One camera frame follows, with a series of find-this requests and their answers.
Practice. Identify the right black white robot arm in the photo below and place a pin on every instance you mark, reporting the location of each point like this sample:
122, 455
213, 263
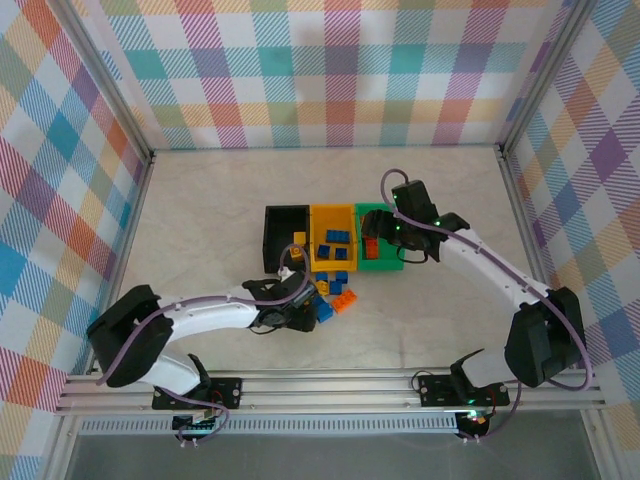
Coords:
540, 340

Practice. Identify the yellow plastic bin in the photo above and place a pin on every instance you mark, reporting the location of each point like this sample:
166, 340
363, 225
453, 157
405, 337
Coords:
350, 217

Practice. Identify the long blue lego brick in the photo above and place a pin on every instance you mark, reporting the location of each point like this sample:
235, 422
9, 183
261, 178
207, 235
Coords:
336, 235

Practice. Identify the wide aluminium base rail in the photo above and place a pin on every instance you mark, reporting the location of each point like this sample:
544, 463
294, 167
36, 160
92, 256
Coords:
325, 392

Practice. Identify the long orange lego brick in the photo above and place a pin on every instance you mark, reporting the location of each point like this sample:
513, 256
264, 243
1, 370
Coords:
346, 301
371, 248

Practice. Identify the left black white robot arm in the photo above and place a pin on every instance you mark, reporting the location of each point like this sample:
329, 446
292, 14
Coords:
130, 330

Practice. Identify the aluminium side rail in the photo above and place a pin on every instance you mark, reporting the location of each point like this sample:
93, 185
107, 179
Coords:
525, 225

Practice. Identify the aluminium lower frame leg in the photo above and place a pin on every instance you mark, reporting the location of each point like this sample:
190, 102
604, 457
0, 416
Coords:
60, 450
595, 445

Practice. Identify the black controller board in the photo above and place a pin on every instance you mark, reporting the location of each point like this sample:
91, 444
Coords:
192, 424

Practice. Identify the black plastic bin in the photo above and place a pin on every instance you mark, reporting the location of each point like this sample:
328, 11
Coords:
280, 235

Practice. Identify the small yellow lego brick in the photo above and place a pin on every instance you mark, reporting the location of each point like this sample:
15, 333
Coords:
295, 251
299, 237
324, 286

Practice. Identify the aluminium corner post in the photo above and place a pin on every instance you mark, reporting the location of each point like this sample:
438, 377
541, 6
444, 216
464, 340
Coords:
544, 75
111, 75

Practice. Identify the green plastic bin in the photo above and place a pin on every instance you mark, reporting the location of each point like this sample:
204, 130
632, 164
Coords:
387, 261

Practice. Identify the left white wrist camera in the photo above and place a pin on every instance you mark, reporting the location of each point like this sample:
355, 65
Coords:
285, 273

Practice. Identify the controller board with orange part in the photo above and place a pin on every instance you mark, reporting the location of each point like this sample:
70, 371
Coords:
475, 419

